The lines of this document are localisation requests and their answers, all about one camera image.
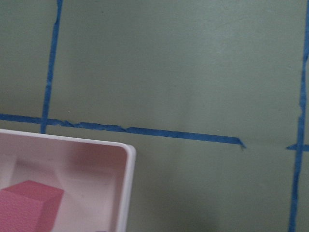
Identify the red foam block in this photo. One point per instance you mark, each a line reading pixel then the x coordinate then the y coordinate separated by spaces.
pixel 29 207

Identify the pink plastic bin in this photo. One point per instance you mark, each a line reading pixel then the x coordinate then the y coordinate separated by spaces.
pixel 96 176

